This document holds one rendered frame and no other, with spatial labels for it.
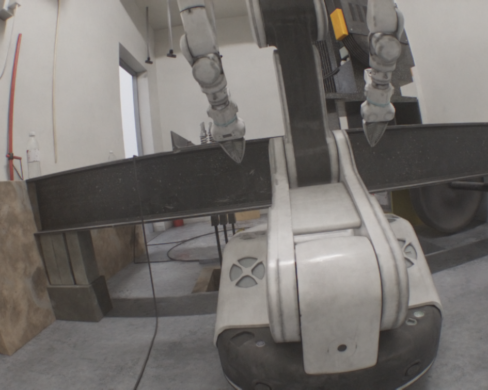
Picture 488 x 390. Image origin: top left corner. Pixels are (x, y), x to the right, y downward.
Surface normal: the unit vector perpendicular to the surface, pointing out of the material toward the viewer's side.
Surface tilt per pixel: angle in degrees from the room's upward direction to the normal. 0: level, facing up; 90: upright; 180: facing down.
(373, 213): 27
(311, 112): 110
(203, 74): 140
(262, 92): 90
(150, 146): 90
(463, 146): 90
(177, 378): 0
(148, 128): 90
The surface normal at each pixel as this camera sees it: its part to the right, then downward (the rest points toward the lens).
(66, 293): -0.01, 0.07
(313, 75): -0.11, 0.42
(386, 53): -0.02, 0.85
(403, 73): 0.24, 0.04
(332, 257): -0.23, -0.75
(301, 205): -0.18, -0.88
